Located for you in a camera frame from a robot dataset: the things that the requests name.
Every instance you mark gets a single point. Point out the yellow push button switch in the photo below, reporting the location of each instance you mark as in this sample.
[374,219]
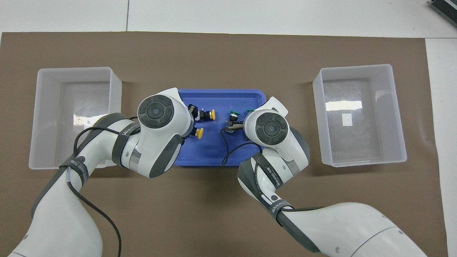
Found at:
[200,133]
[205,114]

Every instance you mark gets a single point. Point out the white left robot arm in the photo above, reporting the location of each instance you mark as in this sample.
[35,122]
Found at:
[157,142]

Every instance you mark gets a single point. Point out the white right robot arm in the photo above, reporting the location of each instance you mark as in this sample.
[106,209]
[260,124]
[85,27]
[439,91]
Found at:
[342,228]

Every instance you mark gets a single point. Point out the blue plastic tray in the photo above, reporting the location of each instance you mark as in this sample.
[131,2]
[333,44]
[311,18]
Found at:
[207,153]

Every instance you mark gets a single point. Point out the brown table mat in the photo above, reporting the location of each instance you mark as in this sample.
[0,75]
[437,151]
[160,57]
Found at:
[214,214]

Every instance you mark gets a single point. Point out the white paper label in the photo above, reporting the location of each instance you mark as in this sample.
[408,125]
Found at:
[347,120]

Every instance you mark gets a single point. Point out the translucent white plastic box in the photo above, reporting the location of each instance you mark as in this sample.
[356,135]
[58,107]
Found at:
[53,125]
[360,142]

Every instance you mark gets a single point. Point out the dark striped device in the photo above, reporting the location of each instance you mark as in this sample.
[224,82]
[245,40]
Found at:
[446,6]

